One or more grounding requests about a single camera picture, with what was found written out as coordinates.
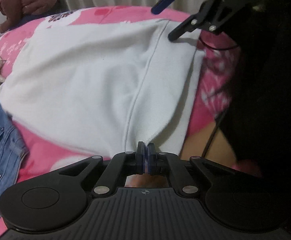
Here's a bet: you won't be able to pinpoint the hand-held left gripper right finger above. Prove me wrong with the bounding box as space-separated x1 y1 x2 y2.
147 142 236 198

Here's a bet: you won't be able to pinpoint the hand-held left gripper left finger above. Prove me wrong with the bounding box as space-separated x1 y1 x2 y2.
57 141 146 197

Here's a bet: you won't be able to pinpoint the white sweatshirt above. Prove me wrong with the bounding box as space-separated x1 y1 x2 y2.
0 19 206 160

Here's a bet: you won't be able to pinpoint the pink floral bed blanket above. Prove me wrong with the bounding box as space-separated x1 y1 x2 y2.
0 5 239 233

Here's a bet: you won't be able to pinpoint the person's black clothing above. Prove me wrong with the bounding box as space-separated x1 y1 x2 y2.
217 0 291 240

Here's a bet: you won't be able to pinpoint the blue denim jeans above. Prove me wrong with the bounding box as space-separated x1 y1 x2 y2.
0 85 29 220

